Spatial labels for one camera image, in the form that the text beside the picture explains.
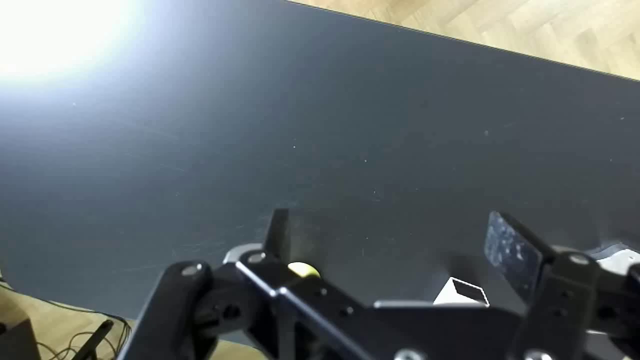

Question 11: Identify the black cable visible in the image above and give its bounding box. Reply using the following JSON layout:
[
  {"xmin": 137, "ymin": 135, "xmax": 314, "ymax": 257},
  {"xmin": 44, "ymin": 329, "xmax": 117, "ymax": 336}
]
[{"xmin": 0, "ymin": 283, "xmax": 134, "ymax": 360}]

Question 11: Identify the black bar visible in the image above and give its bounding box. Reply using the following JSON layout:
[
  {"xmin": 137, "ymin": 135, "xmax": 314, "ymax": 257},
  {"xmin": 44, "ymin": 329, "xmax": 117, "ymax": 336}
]
[{"xmin": 71, "ymin": 319, "xmax": 115, "ymax": 360}]

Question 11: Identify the yellow cup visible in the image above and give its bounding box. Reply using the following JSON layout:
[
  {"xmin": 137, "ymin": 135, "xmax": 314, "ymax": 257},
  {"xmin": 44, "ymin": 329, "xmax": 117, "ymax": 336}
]
[{"xmin": 287, "ymin": 261, "xmax": 321, "ymax": 280}]

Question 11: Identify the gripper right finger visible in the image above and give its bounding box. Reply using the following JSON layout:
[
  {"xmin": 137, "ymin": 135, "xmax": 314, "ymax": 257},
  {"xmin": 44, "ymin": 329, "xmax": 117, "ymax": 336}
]
[{"xmin": 483, "ymin": 210, "xmax": 640, "ymax": 360}]

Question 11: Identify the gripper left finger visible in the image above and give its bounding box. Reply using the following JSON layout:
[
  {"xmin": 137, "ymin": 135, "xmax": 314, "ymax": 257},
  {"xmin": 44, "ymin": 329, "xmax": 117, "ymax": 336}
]
[{"xmin": 117, "ymin": 208, "xmax": 382, "ymax": 360}]

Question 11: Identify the white hollow box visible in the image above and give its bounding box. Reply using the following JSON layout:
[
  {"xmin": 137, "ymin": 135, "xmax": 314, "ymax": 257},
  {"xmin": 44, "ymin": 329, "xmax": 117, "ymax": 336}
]
[{"xmin": 432, "ymin": 276, "xmax": 491, "ymax": 307}]

